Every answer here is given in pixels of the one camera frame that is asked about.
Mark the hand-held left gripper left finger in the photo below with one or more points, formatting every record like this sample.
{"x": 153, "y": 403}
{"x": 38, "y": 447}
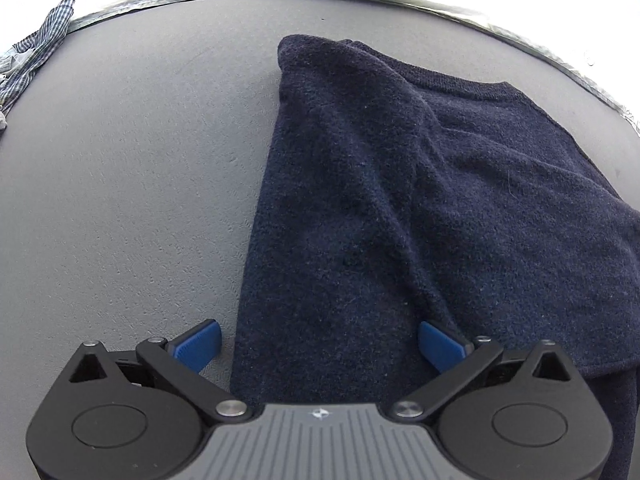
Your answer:
{"x": 197, "y": 342}

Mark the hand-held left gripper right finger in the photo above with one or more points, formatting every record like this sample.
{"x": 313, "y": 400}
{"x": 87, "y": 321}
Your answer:
{"x": 440, "y": 345}

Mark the navy blue sweater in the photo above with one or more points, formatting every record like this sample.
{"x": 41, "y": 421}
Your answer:
{"x": 400, "y": 210}

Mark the blue plaid shirt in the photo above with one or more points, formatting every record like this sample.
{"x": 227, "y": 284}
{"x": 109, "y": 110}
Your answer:
{"x": 35, "y": 45}

